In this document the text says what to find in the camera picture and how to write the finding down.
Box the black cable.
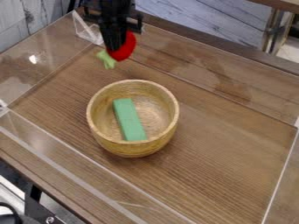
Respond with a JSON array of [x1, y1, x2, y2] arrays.
[[0, 202, 24, 224]]

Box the green rectangular block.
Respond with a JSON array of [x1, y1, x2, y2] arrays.
[[112, 98, 147, 141]]

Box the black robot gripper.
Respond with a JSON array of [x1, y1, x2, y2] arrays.
[[81, 0, 143, 51]]

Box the black metal table leg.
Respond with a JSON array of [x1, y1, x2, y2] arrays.
[[24, 185, 65, 224]]

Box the light wooden bowl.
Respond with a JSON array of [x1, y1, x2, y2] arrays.
[[87, 80, 180, 158]]

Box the wooden chair frame background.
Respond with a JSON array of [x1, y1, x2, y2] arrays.
[[249, 0, 299, 54]]

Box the red plush strawberry green leaves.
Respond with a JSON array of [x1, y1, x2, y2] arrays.
[[96, 31, 136, 69]]

